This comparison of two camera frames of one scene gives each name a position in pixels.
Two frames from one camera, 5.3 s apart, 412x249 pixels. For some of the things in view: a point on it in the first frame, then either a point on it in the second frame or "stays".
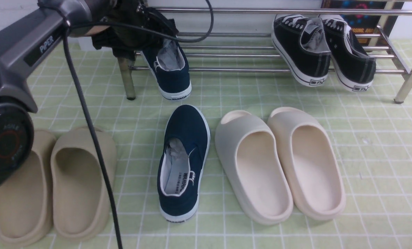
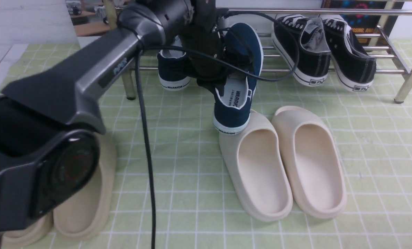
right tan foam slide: (80, 198) stays
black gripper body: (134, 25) → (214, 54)
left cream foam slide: (254, 167) stays
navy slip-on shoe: (184, 148) → (232, 112)
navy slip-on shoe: (168, 62) stays
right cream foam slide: (317, 186) stays
